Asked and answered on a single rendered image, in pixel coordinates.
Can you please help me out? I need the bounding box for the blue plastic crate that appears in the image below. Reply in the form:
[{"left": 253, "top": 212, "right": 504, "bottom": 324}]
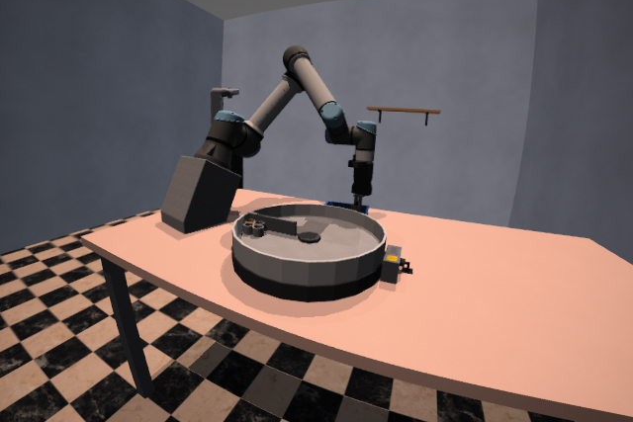
[{"left": 325, "top": 201, "right": 369, "bottom": 215}]

